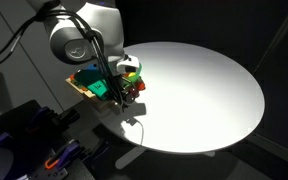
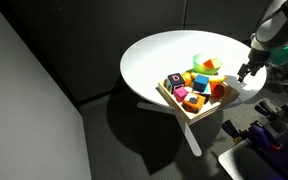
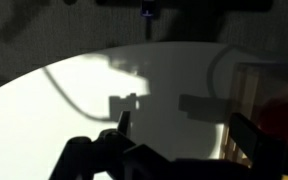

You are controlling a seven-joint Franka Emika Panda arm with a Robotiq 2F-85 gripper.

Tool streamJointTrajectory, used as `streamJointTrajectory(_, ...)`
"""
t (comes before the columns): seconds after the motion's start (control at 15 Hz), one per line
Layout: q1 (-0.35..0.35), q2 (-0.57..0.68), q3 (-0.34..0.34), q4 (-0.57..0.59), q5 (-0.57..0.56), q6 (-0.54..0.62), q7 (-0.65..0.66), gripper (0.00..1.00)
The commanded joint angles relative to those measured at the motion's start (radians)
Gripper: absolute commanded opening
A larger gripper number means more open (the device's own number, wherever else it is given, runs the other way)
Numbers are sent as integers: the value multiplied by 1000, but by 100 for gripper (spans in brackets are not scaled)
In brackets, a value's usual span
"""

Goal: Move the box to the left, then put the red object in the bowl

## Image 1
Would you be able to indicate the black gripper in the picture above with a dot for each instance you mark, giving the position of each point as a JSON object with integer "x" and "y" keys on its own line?
{"x": 129, "y": 87}

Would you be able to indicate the small dark red ball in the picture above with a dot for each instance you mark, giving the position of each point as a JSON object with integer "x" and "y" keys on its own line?
{"x": 141, "y": 85}

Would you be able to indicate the wooden toy tray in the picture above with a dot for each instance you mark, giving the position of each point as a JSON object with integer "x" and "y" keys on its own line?
{"x": 84, "y": 95}

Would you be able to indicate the yellow toy fruit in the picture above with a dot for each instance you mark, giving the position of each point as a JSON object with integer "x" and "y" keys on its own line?
{"x": 130, "y": 74}

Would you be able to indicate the white table base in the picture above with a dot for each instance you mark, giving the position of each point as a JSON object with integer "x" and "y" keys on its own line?
{"x": 129, "y": 158}

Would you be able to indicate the black spring clamp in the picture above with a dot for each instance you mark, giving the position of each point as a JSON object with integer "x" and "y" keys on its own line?
{"x": 67, "y": 116}

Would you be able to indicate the purple spring clamp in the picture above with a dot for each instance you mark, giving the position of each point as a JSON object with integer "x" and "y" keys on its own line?
{"x": 67, "y": 151}

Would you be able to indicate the black equipment cart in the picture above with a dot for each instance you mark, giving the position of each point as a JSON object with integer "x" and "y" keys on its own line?
{"x": 24, "y": 140}

